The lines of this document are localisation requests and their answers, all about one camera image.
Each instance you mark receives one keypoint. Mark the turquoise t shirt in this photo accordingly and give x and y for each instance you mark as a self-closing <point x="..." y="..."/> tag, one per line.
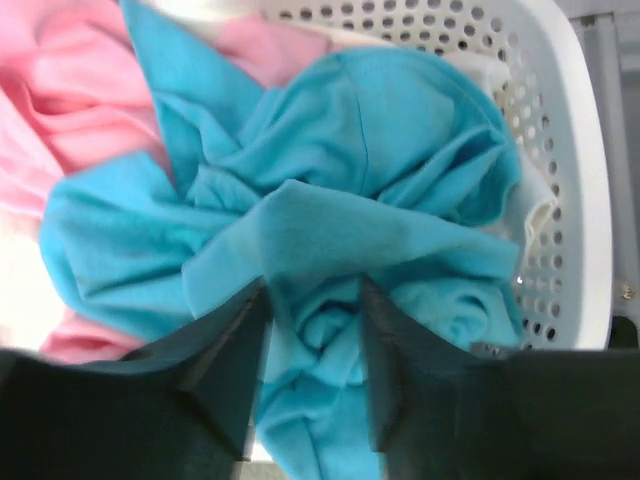
<point x="379" y="161"/>

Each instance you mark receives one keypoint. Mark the pink t shirt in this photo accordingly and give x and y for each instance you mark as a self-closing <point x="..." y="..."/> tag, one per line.
<point x="72" y="95"/>

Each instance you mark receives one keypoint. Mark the white laundry basket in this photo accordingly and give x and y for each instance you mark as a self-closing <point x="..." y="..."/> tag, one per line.
<point x="565" y="284"/>

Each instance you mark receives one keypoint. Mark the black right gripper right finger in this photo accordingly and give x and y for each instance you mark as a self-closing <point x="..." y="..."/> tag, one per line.
<point x="426" y="395"/>

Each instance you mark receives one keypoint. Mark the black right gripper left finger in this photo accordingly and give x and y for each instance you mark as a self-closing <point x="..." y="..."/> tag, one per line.
<point x="216" y="360"/>

